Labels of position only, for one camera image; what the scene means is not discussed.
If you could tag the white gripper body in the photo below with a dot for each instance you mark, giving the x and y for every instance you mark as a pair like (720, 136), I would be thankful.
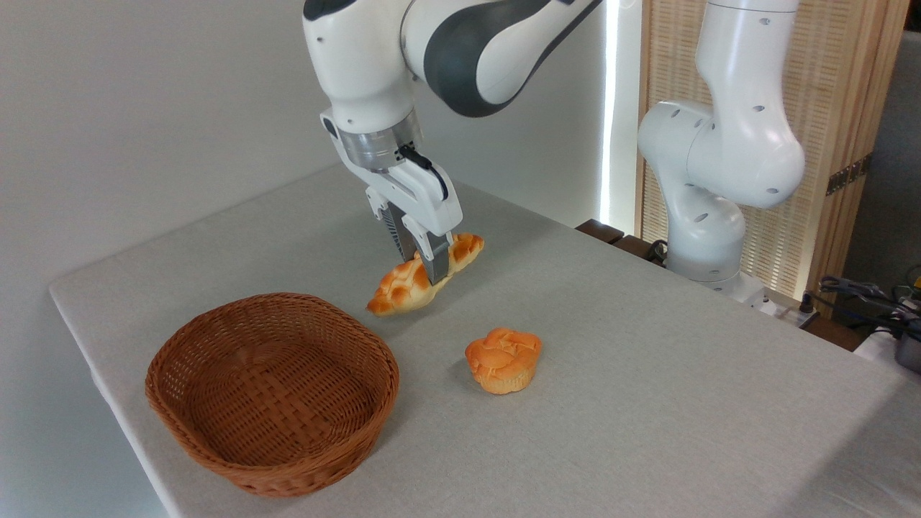
(424, 198)

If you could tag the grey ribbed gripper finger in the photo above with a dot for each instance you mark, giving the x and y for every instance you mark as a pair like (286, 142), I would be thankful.
(435, 259)
(397, 234)

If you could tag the braided golden bread loaf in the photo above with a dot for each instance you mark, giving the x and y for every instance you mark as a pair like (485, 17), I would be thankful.
(403, 288)

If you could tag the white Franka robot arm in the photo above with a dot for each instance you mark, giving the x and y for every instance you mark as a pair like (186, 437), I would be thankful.
(727, 144)

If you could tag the orange muffin bread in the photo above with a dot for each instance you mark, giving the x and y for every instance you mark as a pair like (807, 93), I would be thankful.
(504, 360)

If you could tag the dark brown wooden block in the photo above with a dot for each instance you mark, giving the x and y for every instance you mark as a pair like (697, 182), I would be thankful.
(601, 230)

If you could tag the brown wicker basket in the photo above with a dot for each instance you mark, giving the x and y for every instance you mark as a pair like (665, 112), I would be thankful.
(273, 446)

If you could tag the dark metal screen hinge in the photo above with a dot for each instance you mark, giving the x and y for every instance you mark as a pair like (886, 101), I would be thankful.
(849, 174)

